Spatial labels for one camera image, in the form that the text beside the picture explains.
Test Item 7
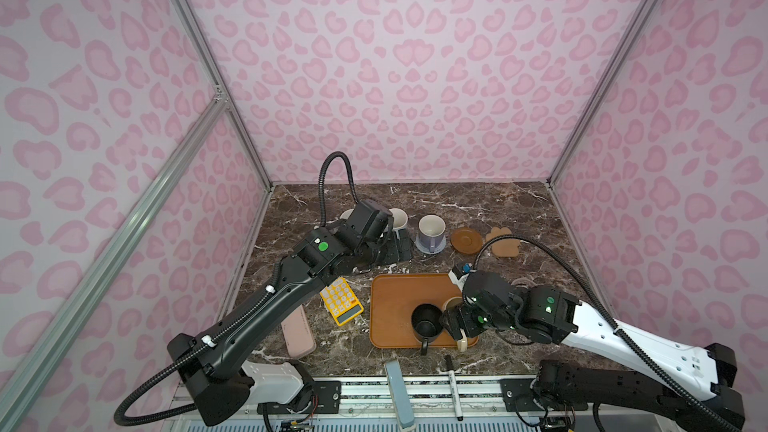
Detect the light blue mug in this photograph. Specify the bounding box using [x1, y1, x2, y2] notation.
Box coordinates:
[390, 208, 409, 231]

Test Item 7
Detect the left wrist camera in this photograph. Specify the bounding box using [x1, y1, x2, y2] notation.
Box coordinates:
[338, 199, 393, 250]

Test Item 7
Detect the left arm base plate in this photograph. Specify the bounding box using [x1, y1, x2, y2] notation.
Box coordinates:
[257, 380, 342, 416]

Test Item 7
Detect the cream yellow mug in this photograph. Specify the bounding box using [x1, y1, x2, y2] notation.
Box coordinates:
[443, 296, 477, 352]

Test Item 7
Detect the black marker pen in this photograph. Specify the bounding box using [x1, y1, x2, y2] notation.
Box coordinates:
[444, 355, 464, 422]

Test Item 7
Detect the clear tape roll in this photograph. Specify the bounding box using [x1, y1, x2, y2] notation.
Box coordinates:
[511, 277, 537, 290]

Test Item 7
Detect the pink case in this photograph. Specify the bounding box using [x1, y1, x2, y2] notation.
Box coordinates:
[281, 305, 316, 359]

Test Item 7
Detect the orange rectangular tray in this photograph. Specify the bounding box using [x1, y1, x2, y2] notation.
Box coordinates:
[369, 274, 460, 349]

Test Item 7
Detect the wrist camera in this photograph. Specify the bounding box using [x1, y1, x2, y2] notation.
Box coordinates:
[338, 199, 393, 250]
[448, 263, 513, 310]

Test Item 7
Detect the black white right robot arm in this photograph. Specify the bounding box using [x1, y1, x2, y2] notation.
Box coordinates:
[440, 278, 745, 431]

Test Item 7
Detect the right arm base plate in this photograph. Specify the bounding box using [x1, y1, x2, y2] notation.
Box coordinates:
[499, 378, 543, 413]

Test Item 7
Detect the grey blue round coaster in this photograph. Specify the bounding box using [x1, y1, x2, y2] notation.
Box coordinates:
[415, 238, 447, 255]

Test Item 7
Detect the white mug purple handle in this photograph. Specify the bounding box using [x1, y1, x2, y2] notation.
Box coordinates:
[416, 215, 446, 248]

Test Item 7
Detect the light blue stapler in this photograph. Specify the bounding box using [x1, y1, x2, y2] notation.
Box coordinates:
[385, 360, 416, 432]

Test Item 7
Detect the brown wooden round coaster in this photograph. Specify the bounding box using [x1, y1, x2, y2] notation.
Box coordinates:
[450, 227, 484, 255]

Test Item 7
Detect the brown paw shaped coaster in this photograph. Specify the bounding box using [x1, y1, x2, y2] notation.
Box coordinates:
[485, 227, 520, 258]

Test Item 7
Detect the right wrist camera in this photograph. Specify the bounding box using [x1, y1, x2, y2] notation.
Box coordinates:
[448, 263, 513, 310]

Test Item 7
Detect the black mug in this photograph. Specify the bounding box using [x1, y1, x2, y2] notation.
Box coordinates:
[411, 303, 443, 356]

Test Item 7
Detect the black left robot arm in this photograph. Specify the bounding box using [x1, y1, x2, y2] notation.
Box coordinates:
[168, 221, 408, 427]

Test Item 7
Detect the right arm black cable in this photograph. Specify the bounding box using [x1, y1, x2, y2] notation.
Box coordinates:
[473, 233, 742, 432]

